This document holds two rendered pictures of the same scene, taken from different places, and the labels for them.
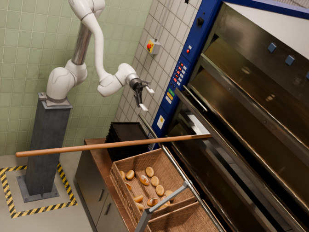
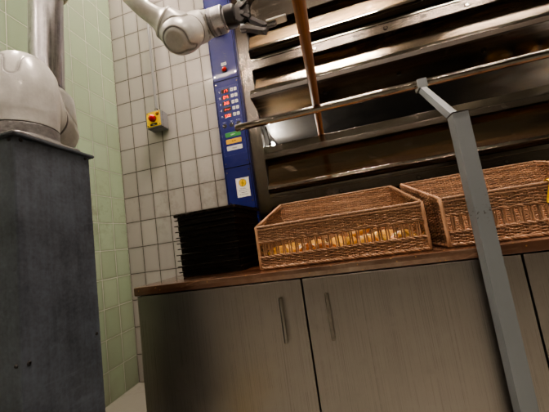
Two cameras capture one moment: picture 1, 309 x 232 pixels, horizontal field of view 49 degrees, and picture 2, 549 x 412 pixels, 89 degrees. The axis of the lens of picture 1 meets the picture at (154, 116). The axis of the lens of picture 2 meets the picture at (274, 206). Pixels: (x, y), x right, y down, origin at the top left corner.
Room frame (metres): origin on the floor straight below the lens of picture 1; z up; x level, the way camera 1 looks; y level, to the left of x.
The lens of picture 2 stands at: (1.26, 0.70, 0.68)
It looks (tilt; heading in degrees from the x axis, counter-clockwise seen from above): 7 degrees up; 323
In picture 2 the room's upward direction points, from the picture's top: 8 degrees counter-clockwise
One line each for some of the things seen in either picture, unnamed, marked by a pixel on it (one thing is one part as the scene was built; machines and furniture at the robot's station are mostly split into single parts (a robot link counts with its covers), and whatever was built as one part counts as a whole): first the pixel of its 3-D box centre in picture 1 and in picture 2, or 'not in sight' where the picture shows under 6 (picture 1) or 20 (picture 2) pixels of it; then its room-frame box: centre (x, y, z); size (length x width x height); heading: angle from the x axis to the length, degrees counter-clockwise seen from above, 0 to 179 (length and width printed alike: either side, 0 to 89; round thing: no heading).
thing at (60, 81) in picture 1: (59, 81); (24, 96); (2.23, 0.77, 1.17); 0.18 x 0.16 x 0.22; 167
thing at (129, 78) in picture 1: (133, 81); (218, 20); (2.07, 0.22, 1.49); 0.09 x 0.06 x 0.09; 130
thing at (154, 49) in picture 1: (153, 46); (157, 121); (2.88, 0.24, 1.46); 0.10 x 0.07 x 0.10; 40
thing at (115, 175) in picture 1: (152, 184); (335, 221); (2.04, -0.19, 0.72); 0.56 x 0.49 x 0.28; 40
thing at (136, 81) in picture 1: (138, 87); (238, 14); (2.01, 0.17, 1.49); 0.09 x 0.07 x 0.08; 40
